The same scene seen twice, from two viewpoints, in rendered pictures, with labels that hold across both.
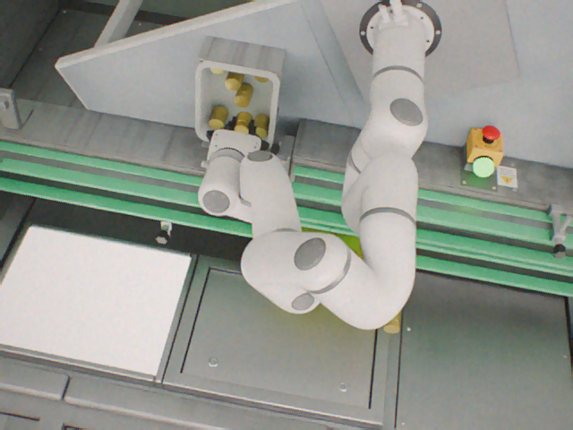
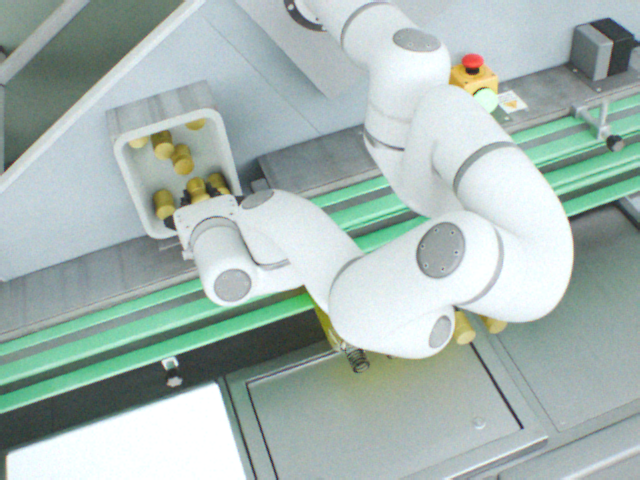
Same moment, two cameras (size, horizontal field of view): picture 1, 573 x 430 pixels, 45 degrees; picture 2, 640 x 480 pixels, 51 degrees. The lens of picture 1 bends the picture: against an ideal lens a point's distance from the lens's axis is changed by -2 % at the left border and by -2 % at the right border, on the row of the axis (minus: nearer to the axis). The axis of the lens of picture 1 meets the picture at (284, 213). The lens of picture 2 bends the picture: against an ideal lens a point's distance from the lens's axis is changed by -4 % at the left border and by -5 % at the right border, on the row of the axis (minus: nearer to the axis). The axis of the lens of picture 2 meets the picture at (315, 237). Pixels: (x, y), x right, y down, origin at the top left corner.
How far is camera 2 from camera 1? 0.40 m
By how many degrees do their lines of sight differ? 11
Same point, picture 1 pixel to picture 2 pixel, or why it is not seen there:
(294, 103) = (241, 142)
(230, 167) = (224, 237)
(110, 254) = (122, 433)
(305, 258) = (439, 259)
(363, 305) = (536, 281)
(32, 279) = not seen: outside the picture
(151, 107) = (78, 236)
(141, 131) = (81, 270)
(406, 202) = (498, 130)
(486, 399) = (621, 344)
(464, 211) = not seen: hidden behind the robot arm
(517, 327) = (596, 257)
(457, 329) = not seen: hidden behind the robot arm
